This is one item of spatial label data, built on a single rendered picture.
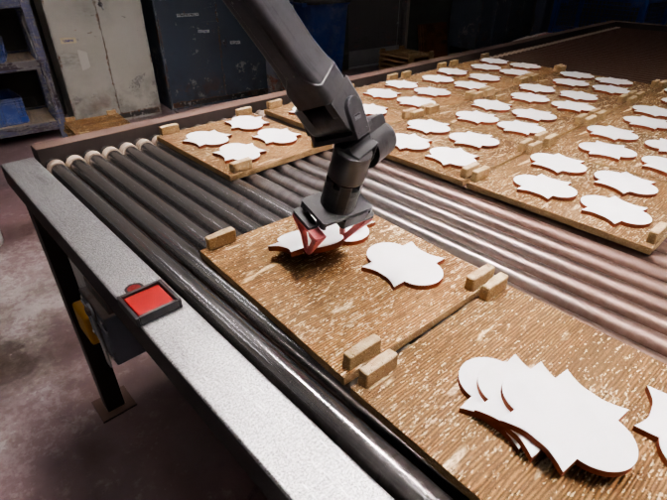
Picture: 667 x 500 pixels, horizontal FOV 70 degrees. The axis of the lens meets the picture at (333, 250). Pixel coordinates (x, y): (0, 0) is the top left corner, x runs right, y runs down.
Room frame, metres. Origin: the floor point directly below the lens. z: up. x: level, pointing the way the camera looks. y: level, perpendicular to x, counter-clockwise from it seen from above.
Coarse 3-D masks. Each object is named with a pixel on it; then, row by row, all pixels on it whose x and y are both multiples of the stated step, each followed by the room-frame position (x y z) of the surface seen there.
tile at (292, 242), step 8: (296, 232) 0.78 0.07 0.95; (328, 232) 0.75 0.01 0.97; (336, 232) 0.74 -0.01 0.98; (280, 240) 0.75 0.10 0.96; (288, 240) 0.74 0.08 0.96; (296, 240) 0.73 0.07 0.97; (328, 240) 0.70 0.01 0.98; (336, 240) 0.69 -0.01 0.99; (272, 248) 0.72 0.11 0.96; (280, 248) 0.71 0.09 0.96; (288, 248) 0.69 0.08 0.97; (296, 248) 0.68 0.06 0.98; (320, 248) 0.67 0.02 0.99; (328, 248) 0.67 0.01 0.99
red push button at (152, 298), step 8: (152, 288) 0.64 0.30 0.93; (160, 288) 0.64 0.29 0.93; (136, 296) 0.62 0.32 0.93; (144, 296) 0.62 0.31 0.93; (152, 296) 0.62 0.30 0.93; (160, 296) 0.62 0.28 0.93; (168, 296) 0.62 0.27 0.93; (128, 304) 0.60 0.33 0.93; (136, 304) 0.59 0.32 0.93; (144, 304) 0.59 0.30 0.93; (152, 304) 0.59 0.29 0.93; (160, 304) 0.59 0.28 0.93; (136, 312) 0.57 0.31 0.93; (144, 312) 0.57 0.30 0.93
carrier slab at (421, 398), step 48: (432, 336) 0.51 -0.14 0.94; (480, 336) 0.51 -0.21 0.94; (528, 336) 0.51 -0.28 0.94; (576, 336) 0.51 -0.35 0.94; (384, 384) 0.42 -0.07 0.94; (432, 384) 0.42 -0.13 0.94; (624, 384) 0.42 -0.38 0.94; (432, 432) 0.35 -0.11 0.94; (480, 432) 0.35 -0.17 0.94; (480, 480) 0.29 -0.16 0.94; (528, 480) 0.29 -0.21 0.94; (576, 480) 0.29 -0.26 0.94; (624, 480) 0.29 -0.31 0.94
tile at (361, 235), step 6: (372, 222) 0.83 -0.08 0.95; (330, 228) 0.81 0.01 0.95; (336, 228) 0.81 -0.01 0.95; (348, 228) 0.81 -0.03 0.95; (360, 228) 0.81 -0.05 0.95; (366, 228) 0.81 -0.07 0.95; (354, 234) 0.79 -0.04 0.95; (360, 234) 0.79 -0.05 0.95; (366, 234) 0.79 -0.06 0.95; (348, 240) 0.76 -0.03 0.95; (354, 240) 0.76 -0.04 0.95; (360, 240) 0.77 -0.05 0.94
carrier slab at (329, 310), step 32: (288, 224) 0.84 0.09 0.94; (384, 224) 0.84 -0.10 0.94; (224, 256) 0.72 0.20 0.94; (256, 256) 0.72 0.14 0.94; (288, 256) 0.72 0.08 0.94; (320, 256) 0.72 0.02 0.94; (352, 256) 0.72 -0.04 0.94; (448, 256) 0.72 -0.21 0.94; (256, 288) 0.63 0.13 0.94; (288, 288) 0.63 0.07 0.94; (320, 288) 0.63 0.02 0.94; (352, 288) 0.63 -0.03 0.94; (384, 288) 0.63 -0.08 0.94; (448, 288) 0.63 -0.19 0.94; (288, 320) 0.55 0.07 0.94; (320, 320) 0.55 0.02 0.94; (352, 320) 0.55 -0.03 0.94; (384, 320) 0.55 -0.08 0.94; (416, 320) 0.55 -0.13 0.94; (320, 352) 0.48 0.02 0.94
